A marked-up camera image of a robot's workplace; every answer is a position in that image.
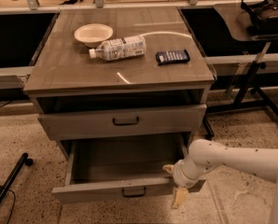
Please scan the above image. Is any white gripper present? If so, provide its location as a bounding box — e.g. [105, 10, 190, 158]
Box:
[162, 158, 207, 209]

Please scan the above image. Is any black stand leg left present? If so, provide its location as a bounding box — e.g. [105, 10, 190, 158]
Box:
[0, 153, 33, 203]

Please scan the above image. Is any black headset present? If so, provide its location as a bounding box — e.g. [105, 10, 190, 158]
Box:
[241, 0, 278, 34]

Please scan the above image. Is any dark blue snack packet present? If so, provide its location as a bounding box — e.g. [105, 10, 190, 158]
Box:
[156, 49, 190, 65]

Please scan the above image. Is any plastic bottle with label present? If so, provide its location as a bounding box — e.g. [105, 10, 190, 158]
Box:
[89, 35, 146, 62]

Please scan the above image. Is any black floor cable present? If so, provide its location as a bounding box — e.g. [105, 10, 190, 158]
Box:
[0, 180, 17, 224]

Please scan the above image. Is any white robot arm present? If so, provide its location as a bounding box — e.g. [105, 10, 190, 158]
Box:
[162, 139, 278, 224]

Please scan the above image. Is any white bowl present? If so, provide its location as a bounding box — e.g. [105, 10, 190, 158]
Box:
[74, 23, 113, 48]

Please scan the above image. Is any grey drawer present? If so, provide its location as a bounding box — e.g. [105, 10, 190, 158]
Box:
[38, 105, 206, 141]
[51, 133, 207, 204]

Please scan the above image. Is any black side table stand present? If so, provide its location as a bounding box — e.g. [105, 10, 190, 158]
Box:
[202, 1, 278, 142]

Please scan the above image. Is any grey drawer cabinet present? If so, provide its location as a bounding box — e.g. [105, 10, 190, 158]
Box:
[24, 7, 215, 155]

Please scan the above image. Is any grey top drawer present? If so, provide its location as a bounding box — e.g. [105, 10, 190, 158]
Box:
[38, 105, 206, 141]

